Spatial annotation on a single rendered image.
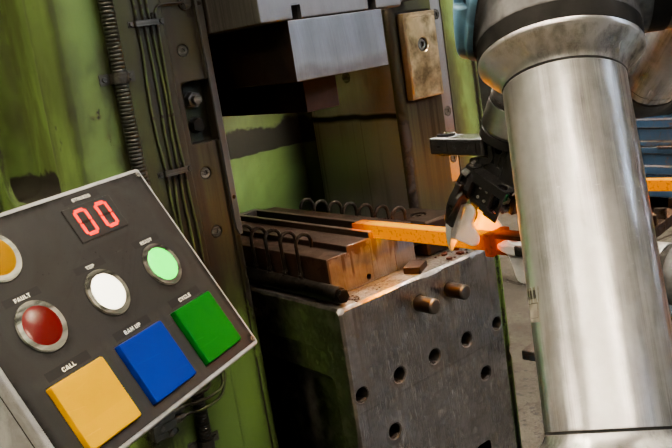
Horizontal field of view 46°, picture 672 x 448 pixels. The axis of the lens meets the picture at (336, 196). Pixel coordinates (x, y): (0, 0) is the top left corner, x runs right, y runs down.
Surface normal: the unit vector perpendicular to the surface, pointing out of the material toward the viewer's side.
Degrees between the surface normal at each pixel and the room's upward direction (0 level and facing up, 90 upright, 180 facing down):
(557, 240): 65
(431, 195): 90
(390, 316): 90
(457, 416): 90
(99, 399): 60
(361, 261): 90
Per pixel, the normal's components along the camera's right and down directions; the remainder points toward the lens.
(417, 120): 0.64, 0.05
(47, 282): 0.70, -0.53
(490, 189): -0.75, 0.24
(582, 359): -0.59, -0.22
